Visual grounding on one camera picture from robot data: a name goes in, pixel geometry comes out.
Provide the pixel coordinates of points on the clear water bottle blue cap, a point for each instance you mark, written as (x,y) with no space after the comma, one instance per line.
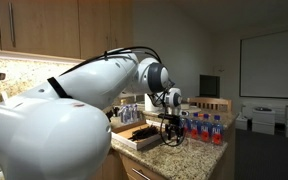
(135,113)
(126,115)

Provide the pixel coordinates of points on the cardboard box cover white rim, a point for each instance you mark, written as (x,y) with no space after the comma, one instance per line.
(127,134)

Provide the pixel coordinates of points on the white wall screen dark frame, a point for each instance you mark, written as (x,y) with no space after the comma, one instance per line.
(274,66)

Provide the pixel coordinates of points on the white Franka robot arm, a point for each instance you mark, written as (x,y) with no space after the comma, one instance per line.
(50,140)

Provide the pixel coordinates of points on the black monitor screen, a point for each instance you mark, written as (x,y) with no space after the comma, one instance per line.
(209,86)

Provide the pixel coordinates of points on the Fiji water bottle blue cap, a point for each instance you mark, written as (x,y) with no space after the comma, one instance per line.
(205,132)
(195,131)
(186,128)
(217,135)

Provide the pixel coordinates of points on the glass jar tan lid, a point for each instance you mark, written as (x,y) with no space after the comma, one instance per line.
(122,102)

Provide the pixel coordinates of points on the dark flat item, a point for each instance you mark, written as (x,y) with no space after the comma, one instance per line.
(263,109)

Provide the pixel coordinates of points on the large black zip tie bundle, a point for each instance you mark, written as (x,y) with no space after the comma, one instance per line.
(145,132)

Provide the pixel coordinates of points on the wooden slatted chair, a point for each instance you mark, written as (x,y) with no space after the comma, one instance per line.
(210,100)

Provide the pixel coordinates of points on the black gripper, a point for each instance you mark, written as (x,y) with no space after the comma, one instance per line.
(174,125)

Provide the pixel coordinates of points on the wooden counter base cabinet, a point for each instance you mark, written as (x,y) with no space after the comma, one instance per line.
(124,166)

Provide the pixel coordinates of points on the wooden upper cabinet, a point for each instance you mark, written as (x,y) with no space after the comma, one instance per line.
(44,26)

